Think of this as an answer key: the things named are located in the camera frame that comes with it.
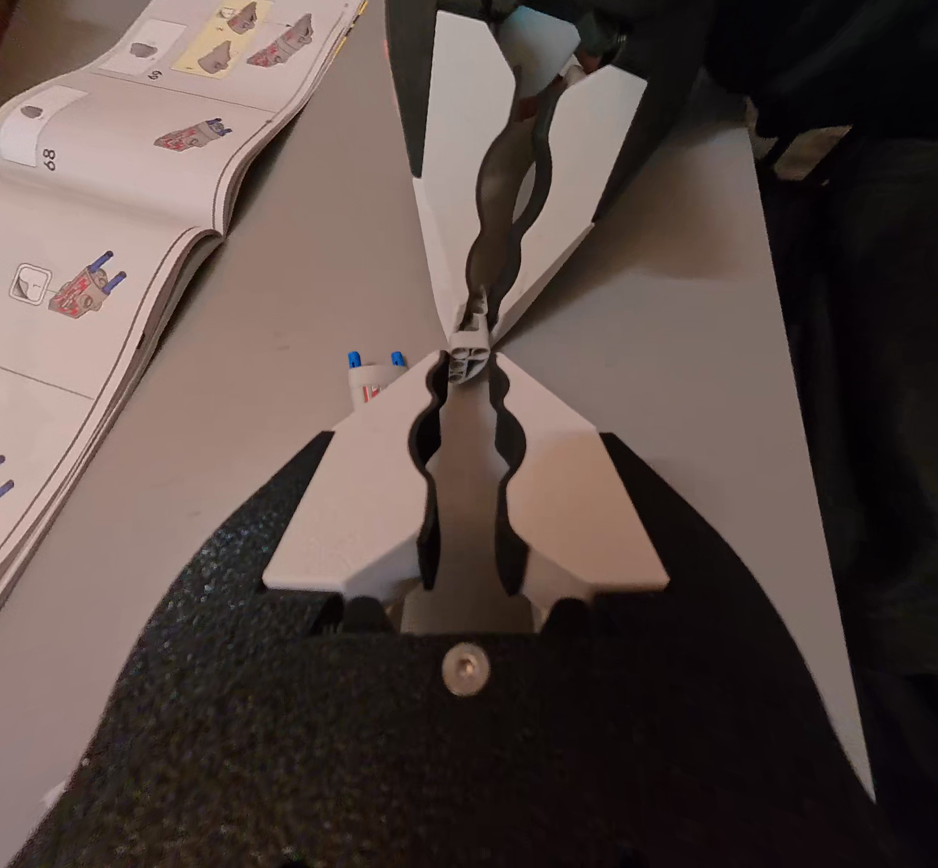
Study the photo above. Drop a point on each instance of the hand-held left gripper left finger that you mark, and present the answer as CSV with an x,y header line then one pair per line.
x,y
344,516

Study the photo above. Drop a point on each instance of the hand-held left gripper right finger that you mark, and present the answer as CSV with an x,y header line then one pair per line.
x,y
586,516

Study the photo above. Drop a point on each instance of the brick assembly with blue pins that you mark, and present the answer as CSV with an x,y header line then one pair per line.
x,y
368,385

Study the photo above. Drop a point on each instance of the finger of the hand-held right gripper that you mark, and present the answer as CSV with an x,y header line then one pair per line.
x,y
586,149
454,149

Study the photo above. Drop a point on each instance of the grey toy brick teeth sticker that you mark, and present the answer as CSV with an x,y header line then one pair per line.
x,y
469,358

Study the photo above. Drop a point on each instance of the open instruction booklet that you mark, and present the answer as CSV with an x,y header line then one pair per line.
x,y
110,223

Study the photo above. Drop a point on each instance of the grey desk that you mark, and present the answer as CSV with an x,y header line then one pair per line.
x,y
293,259

